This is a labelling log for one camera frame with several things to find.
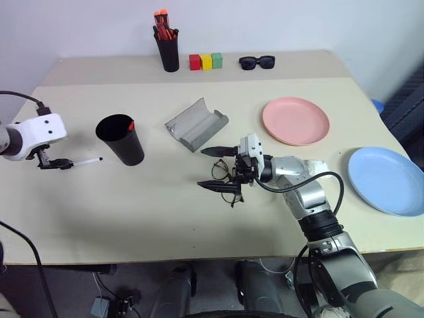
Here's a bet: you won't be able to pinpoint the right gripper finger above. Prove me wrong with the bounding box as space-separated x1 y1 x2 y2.
196 180 242 196
200 145 239 158

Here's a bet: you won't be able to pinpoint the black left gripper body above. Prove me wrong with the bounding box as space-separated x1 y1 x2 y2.
31 144 56 170

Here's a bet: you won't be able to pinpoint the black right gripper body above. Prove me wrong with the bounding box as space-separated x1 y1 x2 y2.
231 144 259 197

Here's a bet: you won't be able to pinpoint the tortoiseshell round glasses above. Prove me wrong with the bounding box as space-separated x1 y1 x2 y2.
211 158 245 209

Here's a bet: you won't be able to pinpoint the white marker with black cap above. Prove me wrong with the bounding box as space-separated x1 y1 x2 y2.
70 156 104 167

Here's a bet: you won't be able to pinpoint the grey open glasses case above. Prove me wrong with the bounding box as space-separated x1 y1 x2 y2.
164 97 230 153

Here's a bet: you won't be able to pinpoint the wide black cup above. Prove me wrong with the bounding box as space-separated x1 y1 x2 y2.
95 113 146 167

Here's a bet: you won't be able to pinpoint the pink plate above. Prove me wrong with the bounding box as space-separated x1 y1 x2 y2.
262 96 331 147

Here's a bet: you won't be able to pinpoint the black sunglasses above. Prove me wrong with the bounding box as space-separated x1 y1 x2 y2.
238 55 276 72

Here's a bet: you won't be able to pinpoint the tall black pen holder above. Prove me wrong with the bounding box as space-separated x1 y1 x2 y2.
152 26 181 73

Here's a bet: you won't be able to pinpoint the dark grey rounded shape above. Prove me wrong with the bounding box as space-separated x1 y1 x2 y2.
154 263 198 318

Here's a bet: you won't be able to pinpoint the blue plate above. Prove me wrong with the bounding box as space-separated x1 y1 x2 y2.
347 146 424 218

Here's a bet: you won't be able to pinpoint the small grey box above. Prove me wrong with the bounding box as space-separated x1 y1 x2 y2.
91 297 111 317

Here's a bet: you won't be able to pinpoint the blue round object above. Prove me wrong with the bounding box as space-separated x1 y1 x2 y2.
370 98 386 115

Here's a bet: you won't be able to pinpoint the black floor device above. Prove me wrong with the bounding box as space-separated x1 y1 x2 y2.
111 289 142 318

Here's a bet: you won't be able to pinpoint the dark ribbed panel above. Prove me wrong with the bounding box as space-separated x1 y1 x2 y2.
380 64 424 143

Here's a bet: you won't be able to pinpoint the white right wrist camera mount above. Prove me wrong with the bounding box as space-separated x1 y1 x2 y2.
238 132 273 186

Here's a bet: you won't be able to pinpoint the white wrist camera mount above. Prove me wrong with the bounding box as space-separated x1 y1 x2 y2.
238 132 273 186
5 113 68 162

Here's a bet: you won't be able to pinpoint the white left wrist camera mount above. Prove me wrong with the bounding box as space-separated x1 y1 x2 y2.
5 113 68 162

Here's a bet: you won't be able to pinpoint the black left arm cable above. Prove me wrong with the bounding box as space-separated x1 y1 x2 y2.
0 90 52 117

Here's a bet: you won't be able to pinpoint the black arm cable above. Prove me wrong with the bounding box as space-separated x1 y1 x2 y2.
0 90 52 117
253 171 345 317

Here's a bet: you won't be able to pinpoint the thick black cable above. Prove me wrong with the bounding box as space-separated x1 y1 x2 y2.
0 219 59 318

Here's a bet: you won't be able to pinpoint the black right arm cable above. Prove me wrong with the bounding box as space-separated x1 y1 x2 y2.
253 171 345 317

